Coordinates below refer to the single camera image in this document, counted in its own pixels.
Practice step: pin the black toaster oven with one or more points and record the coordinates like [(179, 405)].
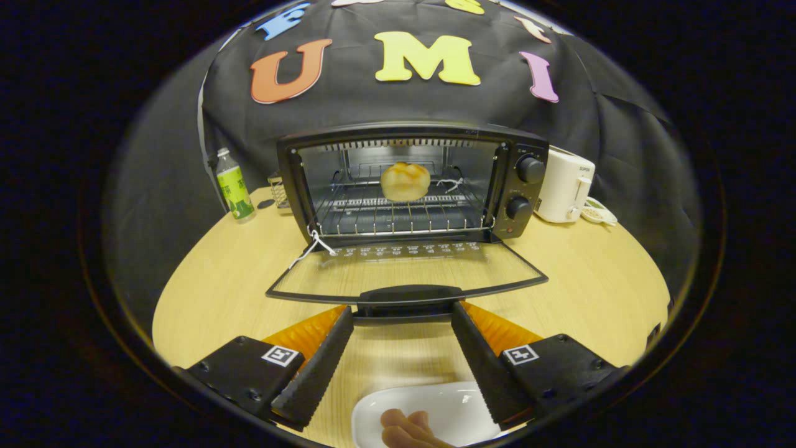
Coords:
[(404, 132)]

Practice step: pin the green label drink bottle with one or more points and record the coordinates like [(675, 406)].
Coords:
[(235, 193)]

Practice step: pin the round golden bread bun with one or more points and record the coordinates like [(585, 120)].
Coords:
[(405, 182)]

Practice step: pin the white pop-up toaster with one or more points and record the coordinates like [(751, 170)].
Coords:
[(563, 186)]

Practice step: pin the small white snack dish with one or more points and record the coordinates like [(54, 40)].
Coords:
[(598, 213)]

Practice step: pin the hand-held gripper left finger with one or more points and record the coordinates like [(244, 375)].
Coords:
[(317, 379)]

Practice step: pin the black bottle cap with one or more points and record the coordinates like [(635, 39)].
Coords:
[(266, 203)]

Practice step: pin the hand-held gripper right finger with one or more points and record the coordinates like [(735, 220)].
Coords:
[(488, 373)]

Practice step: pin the white plate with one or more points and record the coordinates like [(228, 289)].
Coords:
[(448, 404)]

